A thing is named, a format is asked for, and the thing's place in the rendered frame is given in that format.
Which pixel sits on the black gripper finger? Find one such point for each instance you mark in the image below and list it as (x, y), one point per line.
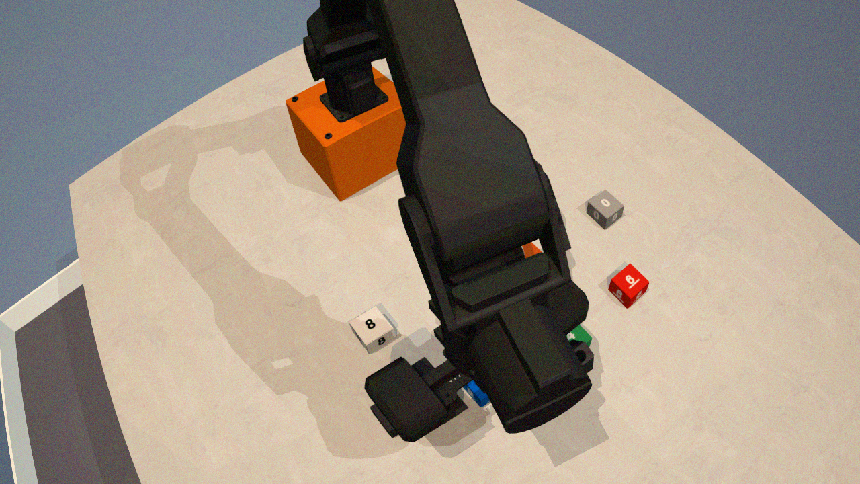
(424, 365)

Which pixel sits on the green block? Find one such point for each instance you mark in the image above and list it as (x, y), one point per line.
(579, 334)

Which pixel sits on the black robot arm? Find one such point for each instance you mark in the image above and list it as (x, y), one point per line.
(474, 195)

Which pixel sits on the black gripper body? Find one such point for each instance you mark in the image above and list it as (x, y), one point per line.
(415, 405)

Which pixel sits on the blue block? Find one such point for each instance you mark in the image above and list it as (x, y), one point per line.
(477, 395)

